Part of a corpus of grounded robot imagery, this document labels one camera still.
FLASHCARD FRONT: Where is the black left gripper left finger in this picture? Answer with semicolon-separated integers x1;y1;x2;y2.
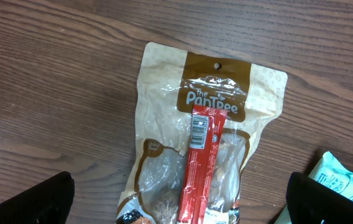
0;171;75;224

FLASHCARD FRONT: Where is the beige Pantree snack pouch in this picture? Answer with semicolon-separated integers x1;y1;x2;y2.
116;42;288;223

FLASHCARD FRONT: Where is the red stick sachet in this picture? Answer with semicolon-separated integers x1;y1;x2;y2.
177;105;227;224

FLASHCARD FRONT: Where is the teal wet wipes pack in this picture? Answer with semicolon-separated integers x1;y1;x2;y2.
275;151;353;224

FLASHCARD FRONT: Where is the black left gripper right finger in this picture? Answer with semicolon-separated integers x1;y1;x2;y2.
286;172;353;224

